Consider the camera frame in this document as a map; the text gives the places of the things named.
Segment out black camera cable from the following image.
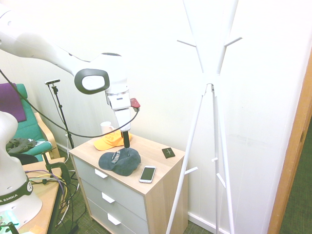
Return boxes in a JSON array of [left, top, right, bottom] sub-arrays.
[[0, 69, 140, 138]]

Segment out black floor cables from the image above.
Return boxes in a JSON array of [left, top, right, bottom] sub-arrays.
[[56, 170, 86, 232]]

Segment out yellow cable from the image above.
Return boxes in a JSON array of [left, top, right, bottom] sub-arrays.
[[25, 173, 69, 197]]

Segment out dark crumpled garment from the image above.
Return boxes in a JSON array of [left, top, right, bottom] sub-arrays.
[[5, 137, 37, 156]]

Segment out orange baseball cap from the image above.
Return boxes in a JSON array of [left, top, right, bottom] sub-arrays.
[[93, 130, 133, 152]]

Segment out purple cable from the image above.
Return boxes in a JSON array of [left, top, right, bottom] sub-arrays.
[[24, 169, 68, 194]]

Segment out white drawer handle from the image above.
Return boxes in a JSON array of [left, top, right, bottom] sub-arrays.
[[94, 168, 109, 179], [107, 213, 122, 226], [100, 192, 116, 204]]

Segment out black metal clamp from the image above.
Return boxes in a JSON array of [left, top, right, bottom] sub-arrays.
[[41, 152, 72, 184]]

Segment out wooden dresser with grey drawers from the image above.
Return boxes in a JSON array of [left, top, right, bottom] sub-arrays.
[[69, 134, 189, 234]]

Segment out grey dresser drawer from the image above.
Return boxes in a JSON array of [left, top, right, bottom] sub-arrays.
[[79, 178, 148, 222], [86, 198, 149, 234], [72, 156, 148, 197]]

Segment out purple cloth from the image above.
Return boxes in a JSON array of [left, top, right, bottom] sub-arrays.
[[0, 82, 27, 123]]

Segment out white ceramic mug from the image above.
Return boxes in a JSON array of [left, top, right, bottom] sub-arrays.
[[100, 121, 116, 137]]

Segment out red wrist camera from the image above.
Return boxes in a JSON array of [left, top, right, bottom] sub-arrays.
[[130, 97, 141, 113]]

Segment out black square coaster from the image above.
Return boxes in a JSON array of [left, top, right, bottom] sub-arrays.
[[161, 147, 176, 160]]

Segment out white smartphone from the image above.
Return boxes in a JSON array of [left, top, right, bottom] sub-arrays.
[[138, 165, 157, 184]]

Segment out green wooden armchair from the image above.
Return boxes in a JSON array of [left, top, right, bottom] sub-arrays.
[[0, 83, 59, 164]]

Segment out white coat rack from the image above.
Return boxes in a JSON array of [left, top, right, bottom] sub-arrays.
[[165, 0, 243, 234]]

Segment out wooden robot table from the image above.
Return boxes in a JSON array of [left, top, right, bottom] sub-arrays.
[[18, 156, 67, 234]]

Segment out black camera tripod stand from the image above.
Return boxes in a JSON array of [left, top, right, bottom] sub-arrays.
[[50, 84, 75, 150]]

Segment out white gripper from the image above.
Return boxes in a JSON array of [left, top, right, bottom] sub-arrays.
[[113, 107, 133, 149]]

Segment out navy blue baseball cap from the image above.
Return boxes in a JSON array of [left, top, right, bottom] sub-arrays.
[[98, 147, 142, 177]]

